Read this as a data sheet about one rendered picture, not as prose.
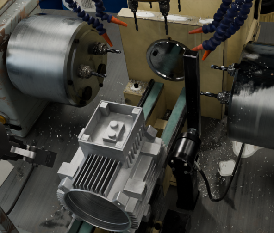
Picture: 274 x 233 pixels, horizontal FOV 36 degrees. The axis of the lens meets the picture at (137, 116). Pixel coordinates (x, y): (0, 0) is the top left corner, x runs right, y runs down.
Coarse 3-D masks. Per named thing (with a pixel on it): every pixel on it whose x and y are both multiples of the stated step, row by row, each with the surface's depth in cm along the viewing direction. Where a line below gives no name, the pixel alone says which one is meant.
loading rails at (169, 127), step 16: (144, 96) 123; (160, 96) 126; (144, 112) 120; (160, 112) 129; (176, 112) 118; (160, 128) 124; (176, 128) 113; (160, 192) 105; (160, 208) 108; (80, 224) 98; (144, 224) 97; (160, 224) 106
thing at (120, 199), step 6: (150, 126) 93; (144, 132) 92; (150, 132) 92; (156, 132) 93; (150, 138) 93; (66, 180) 86; (60, 186) 86; (66, 186) 85; (120, 192) 82; (114, 198) 82; (120, 198) 82; (126, 198) 83; (120, 204) 82; (72, 216) 96
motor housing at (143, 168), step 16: (160, 144) 94; (80, 160) 92; (96, 160) 86; (144, 160) 90; (160, 160) 94; (80, 176) 84; (96, 176) 85; (112, 176) 84; (128, 176) 87; (144, 176) 87; (80, 192) 96; (96, 192) 82; (112, 192) 84; (80, 208) 95; (96, 208) 97; (112, 208) 97; (128, 208) 84; (144, 208) 89; (96, 224) 95; (112, 224) 94; (128, 224) 90
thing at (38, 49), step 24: (24, 24) 114; (48, 24) 112; (72, 24) 111; (24, 48) 111; (48, 48) 108; (72, 48) 108; (96, 48) 118; (24, 72) 112; (48, 72) 109; (72, 72) 110; (96, 72) 123; (48, 96) 115; (72, 96) 113
